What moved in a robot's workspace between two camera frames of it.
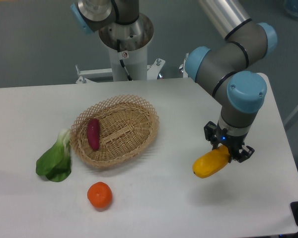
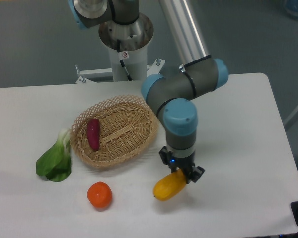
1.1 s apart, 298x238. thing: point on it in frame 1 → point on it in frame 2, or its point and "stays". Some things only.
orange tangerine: x=100 y=195 stays
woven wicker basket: x=127 y=123 stays
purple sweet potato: x=93 y=130 stays
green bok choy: x=56 y=163 stays
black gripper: x=234 y=143 → x=183 y=158
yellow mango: x=209 y=163 → x=169 y=186
